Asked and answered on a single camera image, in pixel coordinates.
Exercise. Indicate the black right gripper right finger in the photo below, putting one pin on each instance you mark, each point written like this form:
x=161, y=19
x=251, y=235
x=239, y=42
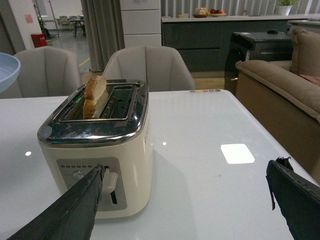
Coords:
x=298, y=199

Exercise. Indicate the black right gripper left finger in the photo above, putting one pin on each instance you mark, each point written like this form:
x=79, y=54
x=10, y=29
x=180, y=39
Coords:
x=72, y=216

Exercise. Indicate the slice of brown bread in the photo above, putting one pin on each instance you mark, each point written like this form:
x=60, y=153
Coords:
x=94, y=90

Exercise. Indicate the blue round plate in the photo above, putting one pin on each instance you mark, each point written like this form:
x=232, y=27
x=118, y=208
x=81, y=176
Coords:
x=9, y=70

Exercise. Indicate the cream two-slot toaster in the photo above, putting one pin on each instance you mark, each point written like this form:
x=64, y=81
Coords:
x=116, y=136

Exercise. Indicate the beige sofa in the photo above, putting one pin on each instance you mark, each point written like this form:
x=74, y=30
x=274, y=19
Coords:
x=284, y=96

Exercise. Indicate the left grey upholstered chair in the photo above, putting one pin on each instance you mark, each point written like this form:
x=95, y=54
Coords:
x=45, y=72

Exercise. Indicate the grey upholstered chair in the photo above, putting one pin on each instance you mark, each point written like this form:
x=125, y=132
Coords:
x=161, y=67
x=45, y=72

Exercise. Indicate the black computer mouse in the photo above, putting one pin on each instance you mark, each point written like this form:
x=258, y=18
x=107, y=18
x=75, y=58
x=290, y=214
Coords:
x=272, y=31

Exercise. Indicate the right grey upholstered chair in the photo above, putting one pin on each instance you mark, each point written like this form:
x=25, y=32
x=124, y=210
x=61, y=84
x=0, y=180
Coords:
x=161, y=67

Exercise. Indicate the dark grey kitchen counter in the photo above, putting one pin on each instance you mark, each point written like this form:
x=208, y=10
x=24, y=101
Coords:
x=204, y=43

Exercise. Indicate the potted plant white pot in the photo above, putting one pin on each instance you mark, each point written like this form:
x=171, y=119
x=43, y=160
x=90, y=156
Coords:
x=287, y=7

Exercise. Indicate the grey curtain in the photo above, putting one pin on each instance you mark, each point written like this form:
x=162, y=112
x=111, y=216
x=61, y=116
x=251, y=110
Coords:
x=104, y=30

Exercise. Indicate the fruit bowl on counter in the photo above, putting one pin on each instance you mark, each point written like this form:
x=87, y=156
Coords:
x=217, y=13

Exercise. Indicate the white drawer cabinet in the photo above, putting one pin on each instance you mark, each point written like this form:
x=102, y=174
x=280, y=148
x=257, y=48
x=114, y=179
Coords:
x=141, y=22

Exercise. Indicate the wooden bowl with food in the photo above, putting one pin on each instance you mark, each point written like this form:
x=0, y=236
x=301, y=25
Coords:
x=201, y=12

